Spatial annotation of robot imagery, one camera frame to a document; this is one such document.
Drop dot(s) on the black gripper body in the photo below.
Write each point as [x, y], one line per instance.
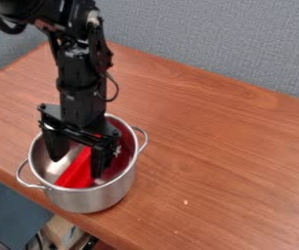
[78, 116]

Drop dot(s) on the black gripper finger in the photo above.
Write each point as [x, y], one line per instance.
[101, 157]
[56, 143]

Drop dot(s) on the red block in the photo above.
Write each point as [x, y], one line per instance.
[76, 176]

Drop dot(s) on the shiny metal pot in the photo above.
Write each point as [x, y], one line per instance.
[38, 172]

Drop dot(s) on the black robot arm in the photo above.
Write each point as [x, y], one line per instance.
[72, 24]

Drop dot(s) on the dark blue cabinet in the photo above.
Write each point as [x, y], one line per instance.
[21, 218]

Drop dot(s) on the beige box under table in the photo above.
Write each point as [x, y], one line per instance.
[66, 236]

